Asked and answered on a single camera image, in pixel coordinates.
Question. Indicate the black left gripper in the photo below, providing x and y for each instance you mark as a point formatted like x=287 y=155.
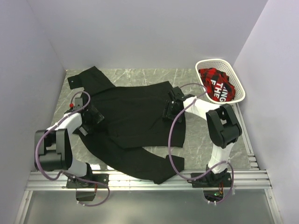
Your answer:
x=96 y=118

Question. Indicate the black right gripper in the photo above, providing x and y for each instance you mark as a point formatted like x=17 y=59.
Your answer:
x=167 y=111

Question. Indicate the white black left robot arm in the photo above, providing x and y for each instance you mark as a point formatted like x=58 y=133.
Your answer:
x=53 y=148

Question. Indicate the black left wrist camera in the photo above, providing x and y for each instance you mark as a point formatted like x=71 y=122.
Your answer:
x=76 y=104

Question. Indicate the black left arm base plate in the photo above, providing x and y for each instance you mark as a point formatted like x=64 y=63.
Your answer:
x=86 y=190

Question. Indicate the black long sleeve shirt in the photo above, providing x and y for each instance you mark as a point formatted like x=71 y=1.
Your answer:
x=132 y=121

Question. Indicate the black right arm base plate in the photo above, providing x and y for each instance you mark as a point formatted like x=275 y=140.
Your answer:
x=216 y=187

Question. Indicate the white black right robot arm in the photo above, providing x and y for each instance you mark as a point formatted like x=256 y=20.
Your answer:
x=223 y=127

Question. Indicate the red black plaid shirt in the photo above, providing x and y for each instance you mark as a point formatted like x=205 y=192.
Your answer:
x=217 y=84

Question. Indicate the white plastic laundry basket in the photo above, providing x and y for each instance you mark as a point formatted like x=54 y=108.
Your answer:
x=224 y=66

